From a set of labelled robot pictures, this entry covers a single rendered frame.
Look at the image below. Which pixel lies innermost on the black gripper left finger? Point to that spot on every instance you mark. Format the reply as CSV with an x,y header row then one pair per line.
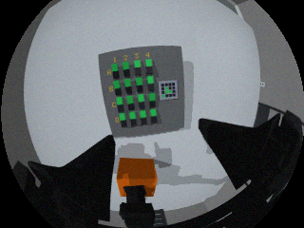
x,y
85,180

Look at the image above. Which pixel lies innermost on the dark grey switch panel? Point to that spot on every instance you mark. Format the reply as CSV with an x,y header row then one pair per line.
x,y
143,89

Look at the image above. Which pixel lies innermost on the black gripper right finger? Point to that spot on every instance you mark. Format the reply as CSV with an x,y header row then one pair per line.
x,y
237,147

